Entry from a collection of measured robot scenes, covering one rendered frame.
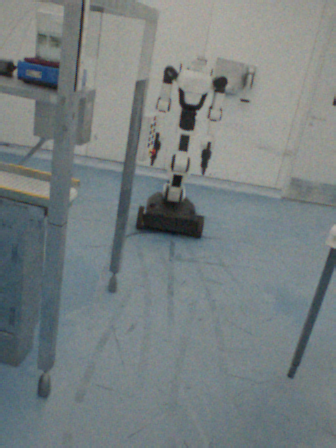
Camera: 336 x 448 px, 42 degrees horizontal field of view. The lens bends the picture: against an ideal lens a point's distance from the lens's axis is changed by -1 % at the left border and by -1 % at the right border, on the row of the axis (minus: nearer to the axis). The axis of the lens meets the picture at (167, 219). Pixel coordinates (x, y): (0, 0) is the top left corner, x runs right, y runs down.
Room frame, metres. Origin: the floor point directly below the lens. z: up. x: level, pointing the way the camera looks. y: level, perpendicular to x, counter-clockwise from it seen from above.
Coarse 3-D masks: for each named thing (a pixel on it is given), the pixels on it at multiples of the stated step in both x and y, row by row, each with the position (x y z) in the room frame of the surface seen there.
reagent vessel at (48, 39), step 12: (36, 12) 1.73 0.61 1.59; (48, 12) 1.70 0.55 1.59; (36, 24) 1.74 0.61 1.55; (48, 24) 1.70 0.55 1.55; (60, 24) 1.71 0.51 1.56; (36, 36) 1.73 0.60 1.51; (48, 36) 1.70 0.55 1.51; (60, 36) 1.71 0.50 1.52; (36, 48) 1.73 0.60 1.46; (48, 48) 1.70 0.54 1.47; (60, 48) 1.71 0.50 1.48; (48, 60) 1.70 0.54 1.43
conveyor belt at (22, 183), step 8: (0, 176) 1.83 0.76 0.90; (8, 176) 1.85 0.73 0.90; (16, 176) 1.87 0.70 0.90; (24, 176) 1.89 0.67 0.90; (0, 184) 1.74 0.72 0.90; (8, 184) 1.75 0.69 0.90; (16, 184) 1.77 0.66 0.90; (24, 184) 1.79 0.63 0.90; (32, 184) 1.80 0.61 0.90; (40, 184) 1.82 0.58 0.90; (48, 184) 1.84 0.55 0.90; (32, 192) 1.71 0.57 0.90; (40, 192) 1.73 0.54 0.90; (48, 192) 1.75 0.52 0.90; (72, 192) 1.81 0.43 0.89
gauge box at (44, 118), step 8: (40, 104) 1.82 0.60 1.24; (48, 104) 1.82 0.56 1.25; (80, 104) 1.80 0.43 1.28; (88, 104) 1.83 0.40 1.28; (40, 112) 1.82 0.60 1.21; (48, 112) 1.82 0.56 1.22; (80, 112) 1.80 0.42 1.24; (88, 112) 1.84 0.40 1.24; (40, 120) 1.82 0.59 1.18; (48, 120) 1.82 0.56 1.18; (80, 120) 1.79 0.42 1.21; (88, 120) 1.85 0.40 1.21; (40, 128) 1.82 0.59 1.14; (48, 128) 1.81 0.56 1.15; (80, 128) 1.79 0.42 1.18; (88, 128) 1.86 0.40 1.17; (40, 136) 1.82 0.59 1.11; (48, 136) 1.81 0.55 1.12; (80, 136) 1.79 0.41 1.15; (88, 136) 1.87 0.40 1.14; (80, 144) 1.79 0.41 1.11
